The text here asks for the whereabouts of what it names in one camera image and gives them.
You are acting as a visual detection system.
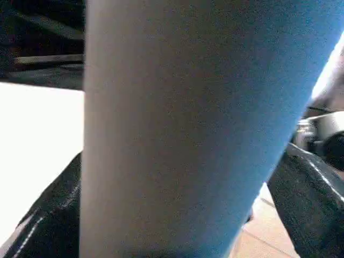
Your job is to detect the white plastic table top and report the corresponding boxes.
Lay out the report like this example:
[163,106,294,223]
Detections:
[0,81,85,245]

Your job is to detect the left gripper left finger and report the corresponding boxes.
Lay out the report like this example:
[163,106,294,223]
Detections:
[0,152,82,258]

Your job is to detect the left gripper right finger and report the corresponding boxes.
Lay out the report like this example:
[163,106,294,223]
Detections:
[266,142,344,258]

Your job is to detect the white plastic table leg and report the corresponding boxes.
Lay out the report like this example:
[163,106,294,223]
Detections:
[78,0,344,258]

